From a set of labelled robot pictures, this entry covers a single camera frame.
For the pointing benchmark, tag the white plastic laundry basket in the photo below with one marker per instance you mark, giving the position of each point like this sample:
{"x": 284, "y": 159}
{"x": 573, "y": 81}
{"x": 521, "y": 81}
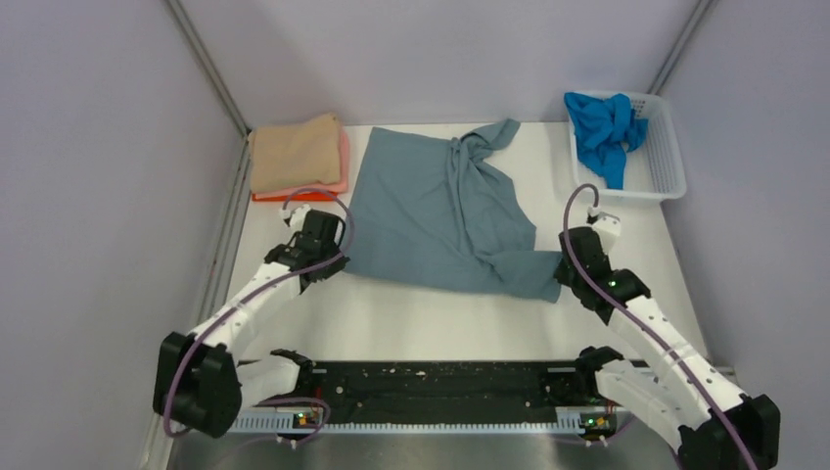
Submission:
{"x": 654, "y": 172}

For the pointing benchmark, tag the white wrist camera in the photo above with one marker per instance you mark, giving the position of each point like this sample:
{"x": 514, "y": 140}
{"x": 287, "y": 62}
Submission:
{"x": 606, "y": 225}
{"x": 294, "y": 218}

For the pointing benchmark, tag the aluminium side rail left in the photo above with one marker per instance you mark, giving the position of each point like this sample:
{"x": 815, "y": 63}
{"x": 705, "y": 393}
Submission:
{"x": 228, "y": 239}

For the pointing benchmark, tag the grey blue t shirt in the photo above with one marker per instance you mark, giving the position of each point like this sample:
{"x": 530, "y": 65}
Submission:
{"x": 433, "y": 213}

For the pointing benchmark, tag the bright blue t shirt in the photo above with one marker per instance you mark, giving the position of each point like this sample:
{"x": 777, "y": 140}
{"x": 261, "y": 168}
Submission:
{"x": 606, "y": 130}

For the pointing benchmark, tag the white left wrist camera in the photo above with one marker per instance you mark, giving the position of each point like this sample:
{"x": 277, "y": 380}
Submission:
{"x": 294, "y": 218}

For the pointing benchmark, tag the aluminium frame post left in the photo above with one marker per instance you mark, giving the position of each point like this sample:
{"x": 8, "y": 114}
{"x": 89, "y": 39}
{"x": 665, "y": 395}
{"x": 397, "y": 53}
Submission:
{"x": 206, "y": 64}

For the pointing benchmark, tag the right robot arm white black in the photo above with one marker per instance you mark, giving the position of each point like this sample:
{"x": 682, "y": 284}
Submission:
{"x": 707, "y": 421}

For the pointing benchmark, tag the beige folded t shirt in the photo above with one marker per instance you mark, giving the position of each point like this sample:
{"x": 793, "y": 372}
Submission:
{"x": 295, "y": 155}

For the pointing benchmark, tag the aluminium frame post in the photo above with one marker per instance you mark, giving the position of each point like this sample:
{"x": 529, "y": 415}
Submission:
{"x": 206, "y": 64}
{"x": 698, "y": 16}

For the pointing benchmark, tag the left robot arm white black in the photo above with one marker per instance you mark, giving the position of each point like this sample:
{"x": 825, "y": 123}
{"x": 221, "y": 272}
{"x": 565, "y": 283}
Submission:
{"x": 201, "y": 381}

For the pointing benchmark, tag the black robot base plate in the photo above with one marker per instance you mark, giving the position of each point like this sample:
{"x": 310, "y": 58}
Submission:
{"x": 471, "y": 394}

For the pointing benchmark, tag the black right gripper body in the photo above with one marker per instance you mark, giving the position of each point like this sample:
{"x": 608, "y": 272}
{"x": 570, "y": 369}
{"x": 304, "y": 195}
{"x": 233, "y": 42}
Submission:
{"x": 565, "y": 273}

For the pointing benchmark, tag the aluminium frame rail front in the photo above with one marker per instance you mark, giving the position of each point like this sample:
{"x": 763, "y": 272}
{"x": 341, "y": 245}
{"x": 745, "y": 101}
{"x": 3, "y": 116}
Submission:
{"x": 547, "y": 371}

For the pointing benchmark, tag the white slotted cable duct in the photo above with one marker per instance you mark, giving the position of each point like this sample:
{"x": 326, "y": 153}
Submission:
{"x": 271, "y": 422}

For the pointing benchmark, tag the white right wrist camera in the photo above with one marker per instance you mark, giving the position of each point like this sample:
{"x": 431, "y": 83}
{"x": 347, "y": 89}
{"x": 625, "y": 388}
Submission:
{"x": 606, "y": 225}

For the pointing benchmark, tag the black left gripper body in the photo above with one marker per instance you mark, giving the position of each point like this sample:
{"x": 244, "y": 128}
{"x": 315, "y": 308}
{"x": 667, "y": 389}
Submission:
{"x": 328, "y": 269}

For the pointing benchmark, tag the pink folded t shirt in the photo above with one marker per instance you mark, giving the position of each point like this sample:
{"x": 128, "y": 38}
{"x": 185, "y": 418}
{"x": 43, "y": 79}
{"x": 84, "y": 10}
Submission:
{"x": 337, "y": 188}

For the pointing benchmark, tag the orange folded t shirt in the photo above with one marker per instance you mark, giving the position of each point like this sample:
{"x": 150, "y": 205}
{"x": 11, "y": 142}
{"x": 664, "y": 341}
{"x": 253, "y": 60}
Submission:
{"x": 304, "y": 195}

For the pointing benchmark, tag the aluminium frame post right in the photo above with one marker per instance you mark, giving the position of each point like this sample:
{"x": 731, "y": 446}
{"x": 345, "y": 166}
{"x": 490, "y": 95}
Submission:
{"x": 698, "y": 16}

